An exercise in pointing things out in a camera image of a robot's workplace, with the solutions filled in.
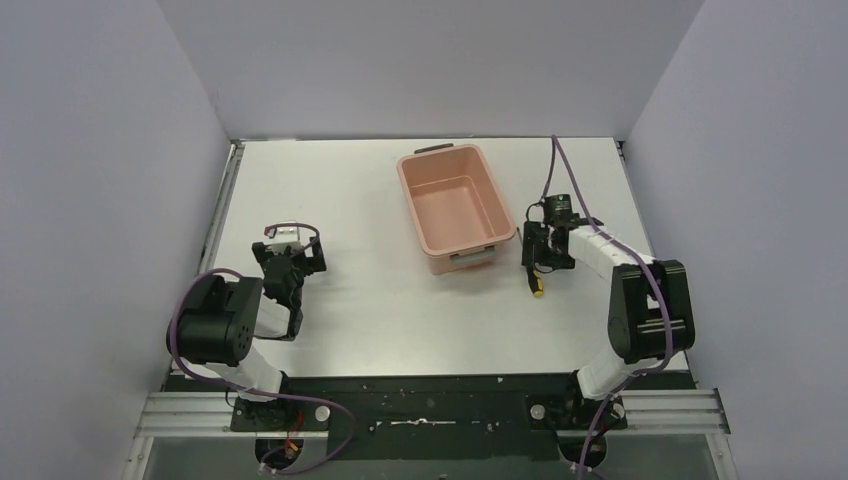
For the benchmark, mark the black yellow screwdriver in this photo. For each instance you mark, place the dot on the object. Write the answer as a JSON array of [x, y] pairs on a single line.
[[534, 281]]

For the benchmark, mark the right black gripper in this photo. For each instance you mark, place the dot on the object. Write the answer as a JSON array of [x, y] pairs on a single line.
[[533, 252]]

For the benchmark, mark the left side aluminium rail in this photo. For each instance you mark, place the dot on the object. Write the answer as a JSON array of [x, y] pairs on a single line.
[[223, 199]]

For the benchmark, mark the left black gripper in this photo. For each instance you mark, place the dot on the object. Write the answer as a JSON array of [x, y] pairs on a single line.
[[291, 263]]

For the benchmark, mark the aluminium rail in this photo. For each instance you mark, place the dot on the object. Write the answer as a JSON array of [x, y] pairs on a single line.
[[223, 199], [643, 412]]

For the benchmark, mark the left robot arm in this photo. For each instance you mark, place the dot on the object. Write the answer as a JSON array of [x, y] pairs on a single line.
[[223, 313]]

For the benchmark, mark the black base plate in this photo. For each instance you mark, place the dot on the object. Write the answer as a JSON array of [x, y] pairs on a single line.
[[347, 441]]

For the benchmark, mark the pink plastic bin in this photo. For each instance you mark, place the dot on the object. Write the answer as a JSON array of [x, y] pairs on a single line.
[[458, 211]]

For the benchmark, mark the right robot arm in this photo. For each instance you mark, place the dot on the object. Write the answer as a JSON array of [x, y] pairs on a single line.
[[649, 316]]

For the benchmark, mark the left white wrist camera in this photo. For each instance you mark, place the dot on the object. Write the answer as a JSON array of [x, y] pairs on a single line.
[[282, 239]]

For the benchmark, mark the aluminium front rail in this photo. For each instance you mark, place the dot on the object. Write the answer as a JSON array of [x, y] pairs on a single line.
[[643, 412]]

